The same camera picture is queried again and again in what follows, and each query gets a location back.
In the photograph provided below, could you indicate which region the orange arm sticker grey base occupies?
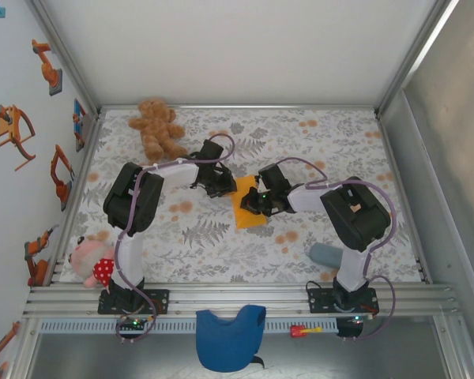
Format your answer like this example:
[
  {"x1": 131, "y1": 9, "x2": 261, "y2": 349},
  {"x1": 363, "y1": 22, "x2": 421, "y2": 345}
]
[{"x1": 31, "y1": 38, "x2": 64, "y2": 96}]

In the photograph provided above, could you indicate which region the orange cloth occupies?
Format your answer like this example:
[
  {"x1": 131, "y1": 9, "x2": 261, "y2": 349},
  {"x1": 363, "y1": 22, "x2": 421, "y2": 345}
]
[{"x1": 231, "y1": 174, "x2": 269, "y2": 231}]

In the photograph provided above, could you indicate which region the blue cloth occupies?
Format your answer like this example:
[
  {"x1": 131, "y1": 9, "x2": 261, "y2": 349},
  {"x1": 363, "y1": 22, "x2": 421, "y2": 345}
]
[{"x1": 195, "y1": 304, "x2": 268, "y2": 373}]

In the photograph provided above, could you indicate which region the blue and orange sticker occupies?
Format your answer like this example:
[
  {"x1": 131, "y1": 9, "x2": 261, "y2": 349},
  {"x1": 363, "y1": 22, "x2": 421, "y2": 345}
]
[{"x1": 73, "y1": 98, "x2": 88, "y2": 153}]

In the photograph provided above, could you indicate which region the thin aluminium frame rail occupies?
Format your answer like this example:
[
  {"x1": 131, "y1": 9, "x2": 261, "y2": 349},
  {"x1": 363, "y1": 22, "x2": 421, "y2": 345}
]
[{"x1": 100, "y1": 103, "x2": 379, "y2": 112}]

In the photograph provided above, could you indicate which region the orange claw sticker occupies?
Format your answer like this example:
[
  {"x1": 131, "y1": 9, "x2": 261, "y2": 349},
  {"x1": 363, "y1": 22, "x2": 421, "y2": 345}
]
[{"x1": 0, "y1": 104, "x2": 37, "y2": 171}]

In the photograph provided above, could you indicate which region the aluminium frame leg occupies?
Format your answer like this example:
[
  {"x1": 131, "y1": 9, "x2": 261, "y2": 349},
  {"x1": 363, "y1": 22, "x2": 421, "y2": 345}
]
[
  {"x1": 432, "y1": 315, "x2": 474, "y2": 379},
  {"x1": 7, "y1": 317, "x2": 40, "y2": 379}
]

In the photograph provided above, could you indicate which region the aluminium side rail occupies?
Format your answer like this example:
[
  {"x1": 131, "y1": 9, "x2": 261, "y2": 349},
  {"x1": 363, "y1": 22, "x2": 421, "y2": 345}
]
[
  {"x1": 43, "y1": 114, "x2": 103, "y2": 285},
  {"x1": 377, "y1": 112, "x2": 434, "y2": 285}
]

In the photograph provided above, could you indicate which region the wide aluminium frame rail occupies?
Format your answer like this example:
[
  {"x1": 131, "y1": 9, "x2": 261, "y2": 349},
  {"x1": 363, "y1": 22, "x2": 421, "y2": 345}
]
[{"x1": 21, "y1": 282, "x2": 461, "y2": 319}]

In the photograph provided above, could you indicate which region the purple cable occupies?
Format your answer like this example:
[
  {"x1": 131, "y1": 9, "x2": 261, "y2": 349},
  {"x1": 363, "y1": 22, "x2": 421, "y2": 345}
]
[
  {"x1": 271, "y1": 156, "x2": 399, "y2": 343},
  {"x1": 114, "y1": 133, "x2": 237, "y2": 344}
]

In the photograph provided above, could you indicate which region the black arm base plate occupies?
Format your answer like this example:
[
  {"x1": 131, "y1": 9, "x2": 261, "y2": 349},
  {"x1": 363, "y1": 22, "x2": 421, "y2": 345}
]
[
  {"x1": 307, "y1": 287, "x2": 379, "y2": 315},
  {"x1": 97, "y1": 288, "x2": 171, "y2": 316}
]

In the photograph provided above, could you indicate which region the pink plush toy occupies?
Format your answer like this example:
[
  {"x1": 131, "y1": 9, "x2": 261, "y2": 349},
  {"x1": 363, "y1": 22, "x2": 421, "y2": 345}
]
[{"x1": 68, "y1": 235, "x2": 116, "y2": 289}]

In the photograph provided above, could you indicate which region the brown teddy bear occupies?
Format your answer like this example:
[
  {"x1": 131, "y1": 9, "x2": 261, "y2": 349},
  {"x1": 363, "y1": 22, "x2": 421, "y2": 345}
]
[{"x1": 127, "y1": 97, "x2": 190, "y2": 162}]

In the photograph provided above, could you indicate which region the floral tablecloth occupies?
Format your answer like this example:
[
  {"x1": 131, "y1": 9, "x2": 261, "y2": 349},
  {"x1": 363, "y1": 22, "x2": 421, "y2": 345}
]
[{"x1": 61, "y1": 107, "x2": 426, "y2": 284}]

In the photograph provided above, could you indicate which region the white slotted cable duct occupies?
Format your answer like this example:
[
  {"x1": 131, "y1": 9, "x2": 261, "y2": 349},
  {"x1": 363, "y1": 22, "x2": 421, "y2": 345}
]
[{"x1": 39, "y1": 318, "x2": 340, "y2": 333}]

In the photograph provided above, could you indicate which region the grey-blue cylinder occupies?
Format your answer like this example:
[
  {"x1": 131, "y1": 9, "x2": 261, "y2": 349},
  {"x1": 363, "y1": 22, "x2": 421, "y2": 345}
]
[{"x1": 309, "y1": 242, "x2": 344, "y2": 269}]

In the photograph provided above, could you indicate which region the aluminium frame post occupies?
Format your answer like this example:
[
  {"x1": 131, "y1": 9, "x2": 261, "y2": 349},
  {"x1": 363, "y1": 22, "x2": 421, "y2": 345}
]
[
  {"x1": 25, "y1": 0, "x2": 103, "y2": 118},
  {"x1": 373, "y1": 0, "x2": 461, "y2": 118}
]

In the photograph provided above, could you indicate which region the red and yellow tool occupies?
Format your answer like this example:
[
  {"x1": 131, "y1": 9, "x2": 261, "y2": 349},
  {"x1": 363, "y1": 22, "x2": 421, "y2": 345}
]
[{"x1": 290, "y1": 324, "x2": 324, "y2": 340}]

